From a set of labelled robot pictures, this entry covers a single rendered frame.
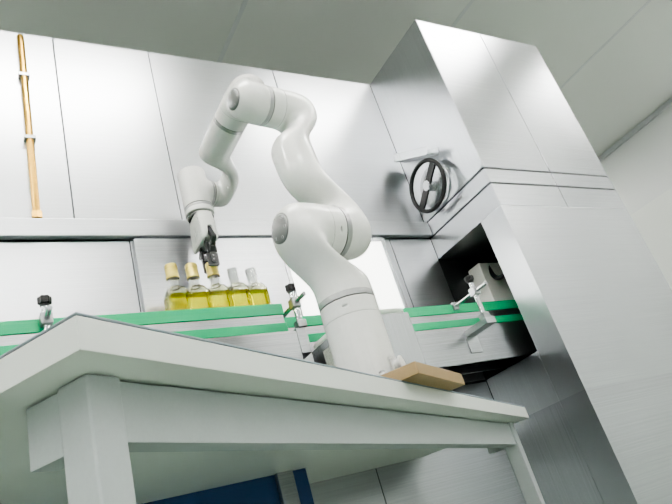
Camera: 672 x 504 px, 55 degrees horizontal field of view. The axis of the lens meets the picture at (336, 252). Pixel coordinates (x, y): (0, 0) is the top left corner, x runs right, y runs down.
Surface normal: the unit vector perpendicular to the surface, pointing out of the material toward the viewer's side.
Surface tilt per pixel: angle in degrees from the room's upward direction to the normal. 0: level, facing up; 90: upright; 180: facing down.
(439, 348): 90
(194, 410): 90
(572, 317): 90
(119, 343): 90
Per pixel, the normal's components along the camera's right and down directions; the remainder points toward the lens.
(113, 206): 0.44, -0.51
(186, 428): 0.83, -0.44
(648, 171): -0.85, 0.02
